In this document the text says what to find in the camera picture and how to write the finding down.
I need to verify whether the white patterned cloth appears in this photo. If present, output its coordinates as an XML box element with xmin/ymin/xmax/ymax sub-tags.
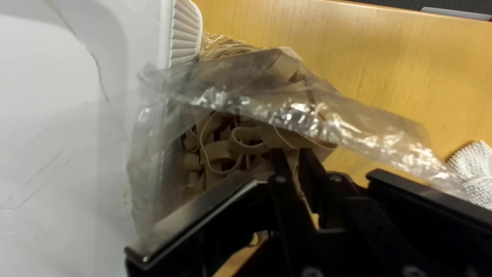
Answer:
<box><xmin>447</xmin><ymin>140</ymin><xmax>492</xmax><ymax>209</ymax></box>

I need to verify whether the white ribbed plastic tub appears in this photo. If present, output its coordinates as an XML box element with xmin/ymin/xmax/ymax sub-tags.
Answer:
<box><xmin>0</xmin><ymin>0</ymin><xmax>203</xmax><ymax>277</ymax></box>

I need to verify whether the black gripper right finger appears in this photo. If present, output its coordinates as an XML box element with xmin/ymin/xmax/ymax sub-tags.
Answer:
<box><xmin>367</xmin><ymin>169</ymin><xmax>492</xmax><ymax>277</ymax></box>

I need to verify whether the clear bag of rubber bands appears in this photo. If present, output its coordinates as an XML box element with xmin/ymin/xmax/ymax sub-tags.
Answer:
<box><xmin>128</xmin><ymin>35</ymin><xmax>472</xmax><ymax>234</ymax></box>

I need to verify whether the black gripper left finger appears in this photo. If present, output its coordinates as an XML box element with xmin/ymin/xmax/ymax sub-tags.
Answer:
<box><xmin>125</xmin><ymin>174</ymin><xmax>266</xmax><ymax>277</ymax></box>

